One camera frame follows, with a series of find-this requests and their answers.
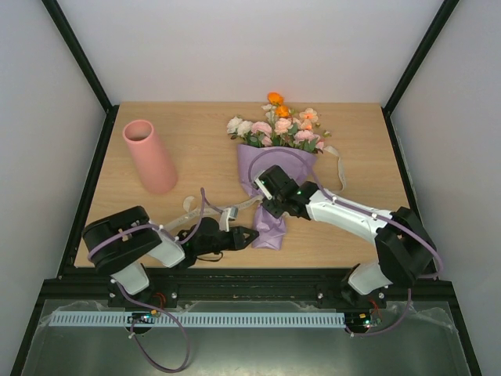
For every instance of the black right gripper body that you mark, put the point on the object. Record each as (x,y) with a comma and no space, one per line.
(272,204)

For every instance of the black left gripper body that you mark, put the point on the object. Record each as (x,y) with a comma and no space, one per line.
(222,246)

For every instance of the cream ribbon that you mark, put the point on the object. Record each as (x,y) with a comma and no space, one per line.
(215,210)

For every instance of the purple flower bouquet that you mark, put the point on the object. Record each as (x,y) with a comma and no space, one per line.
(286,138)

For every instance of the pink cylindrical vase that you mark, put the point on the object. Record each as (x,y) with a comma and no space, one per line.
(153,163)

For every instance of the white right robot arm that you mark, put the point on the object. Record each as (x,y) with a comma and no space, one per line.
(404,249)

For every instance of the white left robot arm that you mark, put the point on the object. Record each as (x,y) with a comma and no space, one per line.
(117,242)

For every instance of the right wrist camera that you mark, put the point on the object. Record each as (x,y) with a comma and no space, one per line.
(263,189)

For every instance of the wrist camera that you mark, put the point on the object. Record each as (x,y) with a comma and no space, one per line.
(263,189)
(228,215)

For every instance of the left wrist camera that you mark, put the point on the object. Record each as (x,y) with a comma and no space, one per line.
(228,215)

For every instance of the white slotted cable duct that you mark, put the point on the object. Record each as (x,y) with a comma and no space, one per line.
(198,320)

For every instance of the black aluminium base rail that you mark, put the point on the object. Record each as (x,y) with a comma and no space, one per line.
(320,287)

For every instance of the left black frame post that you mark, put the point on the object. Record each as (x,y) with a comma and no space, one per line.
(66,31)

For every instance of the black frame post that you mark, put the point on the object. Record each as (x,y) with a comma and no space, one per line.
(66,31)
(436,26)

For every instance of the right black frame post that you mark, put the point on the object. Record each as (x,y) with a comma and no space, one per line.
(436,26)

